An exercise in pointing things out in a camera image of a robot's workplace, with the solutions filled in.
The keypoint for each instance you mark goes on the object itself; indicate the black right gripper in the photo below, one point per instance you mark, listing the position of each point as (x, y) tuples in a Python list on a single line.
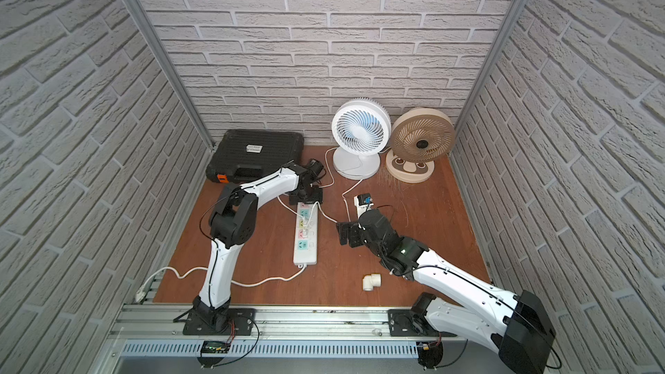
[(352, 229)]

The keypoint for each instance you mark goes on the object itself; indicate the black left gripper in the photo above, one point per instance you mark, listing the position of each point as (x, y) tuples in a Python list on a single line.
[(305, 192)]

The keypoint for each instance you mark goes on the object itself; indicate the white multicolour power strip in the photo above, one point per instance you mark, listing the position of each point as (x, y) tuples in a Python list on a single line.
[(306, 235)]

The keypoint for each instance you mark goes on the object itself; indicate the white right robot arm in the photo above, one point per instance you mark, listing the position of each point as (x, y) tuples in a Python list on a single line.
[(514, 326)]

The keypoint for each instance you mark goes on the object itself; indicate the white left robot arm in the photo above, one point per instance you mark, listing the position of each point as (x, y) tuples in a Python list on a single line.
[(233, 222)]

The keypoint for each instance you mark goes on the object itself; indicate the white pvc elbow fitting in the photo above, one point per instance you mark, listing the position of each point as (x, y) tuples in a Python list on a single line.
[(371, 282)]

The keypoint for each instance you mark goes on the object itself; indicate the white desk fan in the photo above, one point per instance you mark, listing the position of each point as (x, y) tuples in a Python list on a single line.
[(362, 129)]

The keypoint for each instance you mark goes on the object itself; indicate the beige bear desk fan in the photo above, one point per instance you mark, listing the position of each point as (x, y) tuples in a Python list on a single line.
[(418, 138)]

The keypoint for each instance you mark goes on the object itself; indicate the white vent grille strip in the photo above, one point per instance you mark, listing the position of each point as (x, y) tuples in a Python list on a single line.
[(144, 348)]

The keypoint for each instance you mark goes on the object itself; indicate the black plastic tool case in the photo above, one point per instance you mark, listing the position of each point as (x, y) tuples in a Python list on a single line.
[(245, 155)]

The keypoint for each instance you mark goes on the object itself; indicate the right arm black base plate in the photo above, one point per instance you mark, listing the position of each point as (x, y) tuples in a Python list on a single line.
[(406, 323)]

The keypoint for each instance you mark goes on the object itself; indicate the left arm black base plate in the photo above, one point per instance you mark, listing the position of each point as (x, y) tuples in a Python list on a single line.
[(238, 321)]

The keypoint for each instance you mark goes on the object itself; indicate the aluminium mounting rail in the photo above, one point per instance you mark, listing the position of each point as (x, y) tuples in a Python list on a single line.
[(308, 323)]

